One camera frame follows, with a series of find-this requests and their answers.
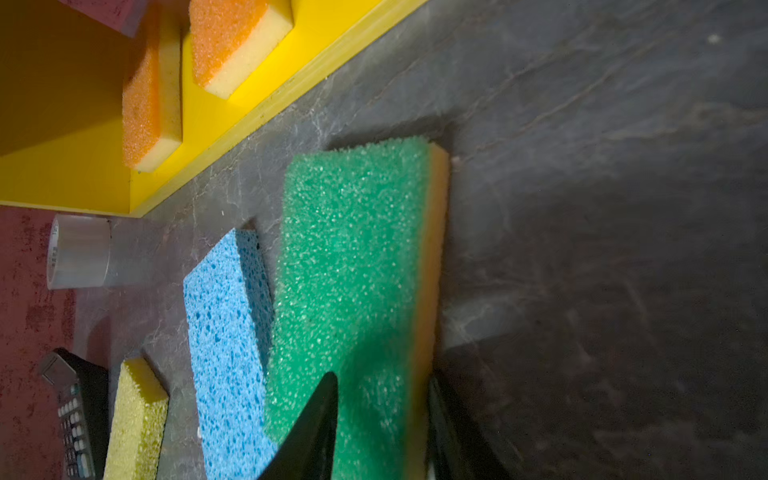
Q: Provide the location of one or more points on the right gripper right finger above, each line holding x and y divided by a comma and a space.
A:
458, 449

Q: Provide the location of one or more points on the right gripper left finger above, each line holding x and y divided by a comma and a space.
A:
308, 450

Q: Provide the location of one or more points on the light green sponge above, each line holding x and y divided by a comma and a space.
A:
357, 294

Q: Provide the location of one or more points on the orange sponge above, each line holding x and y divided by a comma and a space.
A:
151, 95
230, 39

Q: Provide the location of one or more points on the orange sponge front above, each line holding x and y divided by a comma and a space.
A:
230, 39

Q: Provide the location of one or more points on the yellow shelf with coloured boards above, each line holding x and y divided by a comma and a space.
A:
62, 74

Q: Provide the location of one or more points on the blue sponge left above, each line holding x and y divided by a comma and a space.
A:
229, 315

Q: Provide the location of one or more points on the yellow sponge left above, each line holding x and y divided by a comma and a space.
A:
138, 423

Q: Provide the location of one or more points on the black calculator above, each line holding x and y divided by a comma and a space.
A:
81, 389

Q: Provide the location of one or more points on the clear tape roll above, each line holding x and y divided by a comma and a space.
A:
78, 252

